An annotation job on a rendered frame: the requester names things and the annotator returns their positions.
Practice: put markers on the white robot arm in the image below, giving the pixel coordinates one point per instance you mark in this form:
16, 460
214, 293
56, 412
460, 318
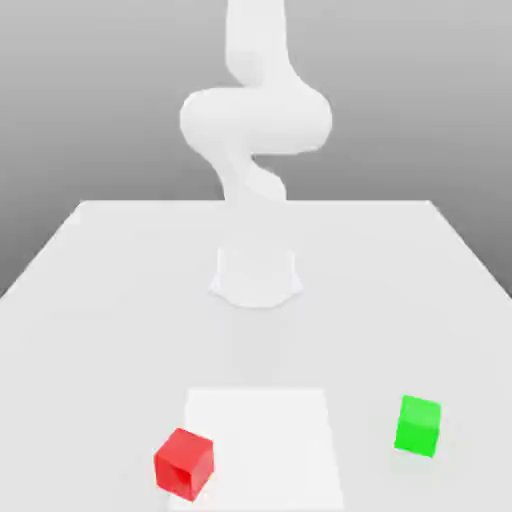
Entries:
256, 120

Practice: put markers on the small red cube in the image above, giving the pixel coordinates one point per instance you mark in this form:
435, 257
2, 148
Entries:
183, 464

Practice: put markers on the small green cube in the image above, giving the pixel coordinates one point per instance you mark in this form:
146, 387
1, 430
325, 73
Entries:
417, 426

